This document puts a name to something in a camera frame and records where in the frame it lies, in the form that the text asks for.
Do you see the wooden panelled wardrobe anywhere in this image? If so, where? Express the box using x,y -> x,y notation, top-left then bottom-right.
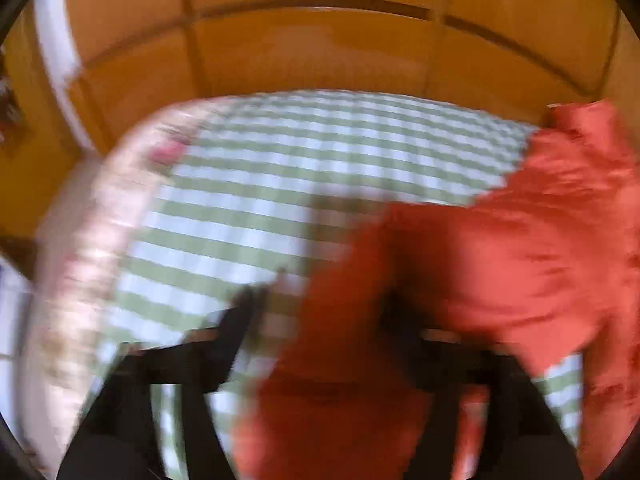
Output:
0,0 -> 640,241

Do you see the red puffer jacket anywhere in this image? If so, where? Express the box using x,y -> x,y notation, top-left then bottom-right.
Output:
232,101 -> 639,479

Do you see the floral mattress edge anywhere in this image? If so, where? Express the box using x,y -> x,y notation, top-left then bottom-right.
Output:
18,101 -> 228,478

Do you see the green white checkered bedsheet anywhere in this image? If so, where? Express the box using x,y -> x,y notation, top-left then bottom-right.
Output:
81,90 -> 586,480

